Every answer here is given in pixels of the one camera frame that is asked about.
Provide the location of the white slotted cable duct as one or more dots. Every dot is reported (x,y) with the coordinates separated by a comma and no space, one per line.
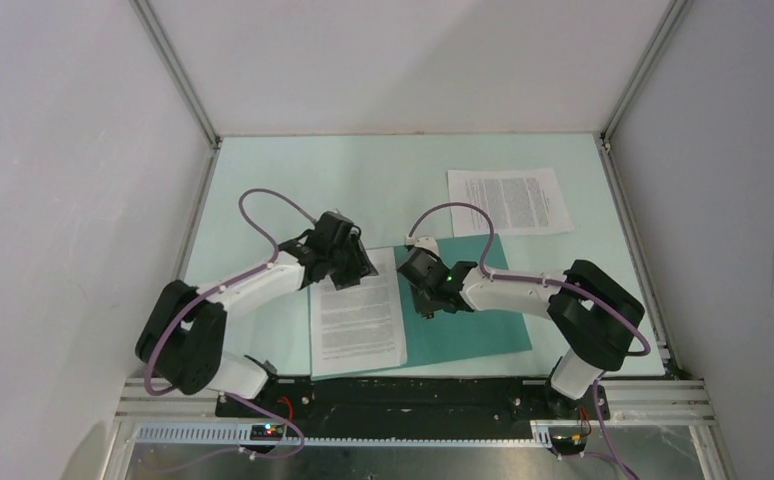
(246,434)

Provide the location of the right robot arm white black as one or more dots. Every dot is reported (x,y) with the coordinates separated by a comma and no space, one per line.
(596,316)

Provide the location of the aluminium frame post right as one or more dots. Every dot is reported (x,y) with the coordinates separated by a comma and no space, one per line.
(671,19)

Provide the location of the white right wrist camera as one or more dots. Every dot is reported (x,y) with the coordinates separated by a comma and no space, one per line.
(427,243)

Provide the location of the aluminium frame post left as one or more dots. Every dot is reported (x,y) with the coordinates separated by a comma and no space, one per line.
(163,45)

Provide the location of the aluminium frame post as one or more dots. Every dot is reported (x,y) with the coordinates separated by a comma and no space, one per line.
(163,45)
(671,19)

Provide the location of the printed paper sheet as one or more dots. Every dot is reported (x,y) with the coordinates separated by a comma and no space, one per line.
(359,329)
(518,202)

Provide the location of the teal file folder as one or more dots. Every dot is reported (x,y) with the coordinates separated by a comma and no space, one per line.
(460,336)

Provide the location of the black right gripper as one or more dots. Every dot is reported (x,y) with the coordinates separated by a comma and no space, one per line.
(421,307)

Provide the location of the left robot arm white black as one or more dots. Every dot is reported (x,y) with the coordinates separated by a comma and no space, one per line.
(183,338)

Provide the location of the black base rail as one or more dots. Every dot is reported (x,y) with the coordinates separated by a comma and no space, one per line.
(419,408)

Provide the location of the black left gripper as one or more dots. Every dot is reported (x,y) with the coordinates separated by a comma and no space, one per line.
(360,267)

